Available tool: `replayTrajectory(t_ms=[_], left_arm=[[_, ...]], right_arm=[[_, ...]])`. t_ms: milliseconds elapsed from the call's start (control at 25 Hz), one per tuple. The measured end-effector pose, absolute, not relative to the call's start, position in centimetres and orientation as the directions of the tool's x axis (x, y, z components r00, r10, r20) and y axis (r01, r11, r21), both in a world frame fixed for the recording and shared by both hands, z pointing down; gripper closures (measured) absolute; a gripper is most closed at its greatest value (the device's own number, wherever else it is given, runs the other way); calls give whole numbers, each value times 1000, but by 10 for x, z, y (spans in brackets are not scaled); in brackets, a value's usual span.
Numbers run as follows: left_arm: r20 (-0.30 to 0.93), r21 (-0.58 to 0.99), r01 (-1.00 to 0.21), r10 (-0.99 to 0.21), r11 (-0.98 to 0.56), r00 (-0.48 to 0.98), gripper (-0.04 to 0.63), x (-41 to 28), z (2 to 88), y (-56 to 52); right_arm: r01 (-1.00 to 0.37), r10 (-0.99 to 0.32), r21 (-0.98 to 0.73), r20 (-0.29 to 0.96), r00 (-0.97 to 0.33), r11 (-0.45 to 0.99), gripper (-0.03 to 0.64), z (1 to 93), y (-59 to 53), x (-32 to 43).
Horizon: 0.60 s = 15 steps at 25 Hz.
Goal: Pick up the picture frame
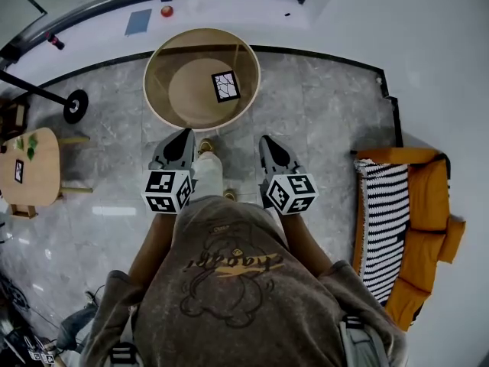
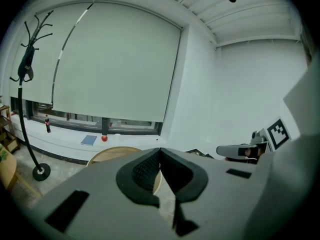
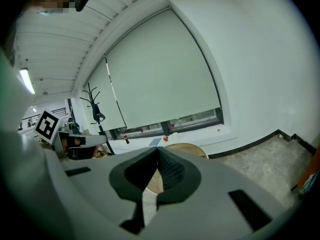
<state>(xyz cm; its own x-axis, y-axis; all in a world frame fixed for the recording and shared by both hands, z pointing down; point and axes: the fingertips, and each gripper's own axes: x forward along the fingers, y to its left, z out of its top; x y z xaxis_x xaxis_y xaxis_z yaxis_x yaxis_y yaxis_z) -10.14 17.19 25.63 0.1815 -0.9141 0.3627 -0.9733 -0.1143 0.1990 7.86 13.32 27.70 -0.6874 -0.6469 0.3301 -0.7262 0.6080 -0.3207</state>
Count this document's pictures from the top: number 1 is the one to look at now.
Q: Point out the black white striped blanket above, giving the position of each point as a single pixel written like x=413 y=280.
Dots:
x=384 y=220

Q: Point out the person's cream trousers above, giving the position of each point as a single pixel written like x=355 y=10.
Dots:
x=208 y=174

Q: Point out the black coat stand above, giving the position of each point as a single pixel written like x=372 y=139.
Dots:
x=75 y=106

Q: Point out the round glass coffee table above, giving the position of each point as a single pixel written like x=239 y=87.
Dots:
x=168 y=63

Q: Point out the green leaf sprig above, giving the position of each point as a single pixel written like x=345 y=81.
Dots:
x=31 y=145

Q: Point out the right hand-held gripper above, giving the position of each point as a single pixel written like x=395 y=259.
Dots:
x=292 y=193

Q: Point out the black framed picture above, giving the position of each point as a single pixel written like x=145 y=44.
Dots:
x=226 y=86

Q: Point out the blue flat pad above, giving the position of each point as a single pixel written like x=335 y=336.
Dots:
x=138 y=22

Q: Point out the person's brown printed t-shirt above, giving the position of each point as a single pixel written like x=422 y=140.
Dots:
x=237 y=312

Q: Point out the person's tan shoe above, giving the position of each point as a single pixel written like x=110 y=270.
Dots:
x=206 y=146
x=230 y=195

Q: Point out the spare gripper device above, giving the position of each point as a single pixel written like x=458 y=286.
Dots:
x=38 y=354

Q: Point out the person's right forearm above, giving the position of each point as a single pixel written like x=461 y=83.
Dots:
x=305 y=243

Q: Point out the person's left tan shoe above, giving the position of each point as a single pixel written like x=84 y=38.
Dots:
x=206 y=146

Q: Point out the person's left forearm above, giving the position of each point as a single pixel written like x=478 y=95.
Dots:
x=153 y=243

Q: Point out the orange sofa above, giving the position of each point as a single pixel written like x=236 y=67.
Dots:
x=428 y=212

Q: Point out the person's right tan shoe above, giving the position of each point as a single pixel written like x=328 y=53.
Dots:
x=230 y=195

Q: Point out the dark wooden chair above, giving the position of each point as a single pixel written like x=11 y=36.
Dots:
x=13 y=117

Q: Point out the red round object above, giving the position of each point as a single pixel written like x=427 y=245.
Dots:
x=167 y=11

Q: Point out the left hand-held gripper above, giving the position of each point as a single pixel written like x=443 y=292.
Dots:
x=164 y=191

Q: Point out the wooden side table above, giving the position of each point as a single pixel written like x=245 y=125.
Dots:
x=38 y=182

